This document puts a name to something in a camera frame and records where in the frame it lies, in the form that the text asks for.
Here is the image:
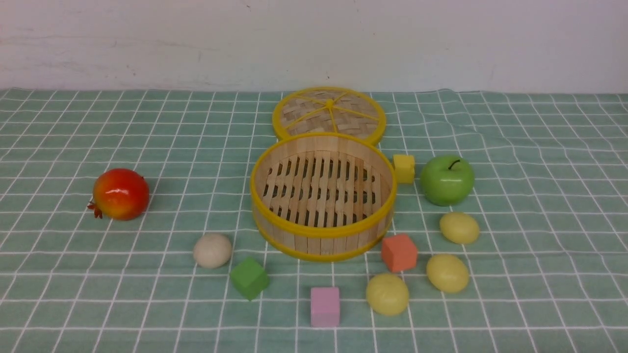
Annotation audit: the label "green checkered tablecloth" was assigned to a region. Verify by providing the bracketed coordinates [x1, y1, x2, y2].
[0, 89, 628, 353]

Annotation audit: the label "green cube block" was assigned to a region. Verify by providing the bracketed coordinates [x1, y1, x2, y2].
[230, 257, 270, 301]

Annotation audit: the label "pink cube block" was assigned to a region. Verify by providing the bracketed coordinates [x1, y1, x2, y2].
[310, 286, 340, 328]

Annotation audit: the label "orange cube block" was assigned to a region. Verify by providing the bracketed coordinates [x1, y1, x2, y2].
[381, 234, 418, 273]

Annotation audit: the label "white bun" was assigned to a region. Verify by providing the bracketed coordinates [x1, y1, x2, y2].
[192, 233, 233, 269]

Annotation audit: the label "yellow cube block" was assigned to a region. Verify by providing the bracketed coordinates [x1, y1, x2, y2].
[392, 154, 415, 184]

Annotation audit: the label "green apple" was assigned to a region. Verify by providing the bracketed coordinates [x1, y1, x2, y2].
[419, 154, 475, 206]

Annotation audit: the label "red pomegranate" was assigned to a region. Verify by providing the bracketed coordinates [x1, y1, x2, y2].
[87, 168, 150, 221]

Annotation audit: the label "woven bamboo steamer lid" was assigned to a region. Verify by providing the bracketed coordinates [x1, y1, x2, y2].
[272, 86, 387, 146]

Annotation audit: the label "bamboo steamer tray yellow rims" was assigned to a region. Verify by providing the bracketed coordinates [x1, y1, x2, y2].
[250, 133, 397, 262]

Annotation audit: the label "yellow bun front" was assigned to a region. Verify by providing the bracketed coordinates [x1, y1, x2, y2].
[366, 273, 410, 316]

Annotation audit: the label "yellow bun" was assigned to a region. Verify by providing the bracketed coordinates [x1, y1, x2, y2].
[366, 273, 410, 316]
[426, 254, 470, 293]
[439, 212, 480, 244]

